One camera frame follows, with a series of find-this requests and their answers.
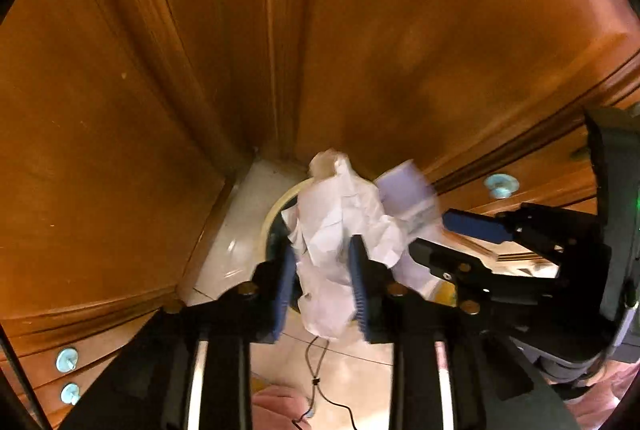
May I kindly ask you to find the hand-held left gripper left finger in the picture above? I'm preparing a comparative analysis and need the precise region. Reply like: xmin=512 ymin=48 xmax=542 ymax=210
xmin=60 ymin=237 xmax=303 ymax=430

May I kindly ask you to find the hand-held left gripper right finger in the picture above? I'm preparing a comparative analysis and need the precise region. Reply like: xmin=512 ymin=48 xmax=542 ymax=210
xmin=347 ymin=235 xmax=581 ymax=430

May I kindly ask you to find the wooden cabinet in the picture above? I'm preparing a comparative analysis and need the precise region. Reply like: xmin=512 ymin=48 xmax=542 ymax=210
xmin=0 ymin=0 xmax=640 ymax=430

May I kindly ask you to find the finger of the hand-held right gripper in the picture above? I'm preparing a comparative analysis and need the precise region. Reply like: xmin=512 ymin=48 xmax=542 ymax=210
xmin=442 ymin=204 xmax=611 ymax=263
xmin=409 ymin=237 xmax=566 ymax=307

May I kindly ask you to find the white paper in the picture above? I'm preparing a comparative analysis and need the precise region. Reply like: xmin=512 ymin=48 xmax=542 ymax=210
xmin=281 ymin=150 xmax=416 ymax=341

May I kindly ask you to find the yellow rimmed trash bin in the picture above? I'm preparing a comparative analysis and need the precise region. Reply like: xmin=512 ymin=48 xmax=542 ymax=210
xmin=261 ymin=177 xmax=458 ymax=311

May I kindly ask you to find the purple and white box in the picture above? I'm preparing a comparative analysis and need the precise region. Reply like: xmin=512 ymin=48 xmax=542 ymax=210
xmin=374 ymin=159 xmax=445 ymax=241

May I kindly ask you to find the thin black cable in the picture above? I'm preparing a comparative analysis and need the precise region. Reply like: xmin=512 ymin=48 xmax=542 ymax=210
xmin=292 ymin=335 xmax=356 ymax=430

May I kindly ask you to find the person's right forearm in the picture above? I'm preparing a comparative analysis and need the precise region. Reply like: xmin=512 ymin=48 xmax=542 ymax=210
xmin=565 ymin=350 xmax=640 ymax=430

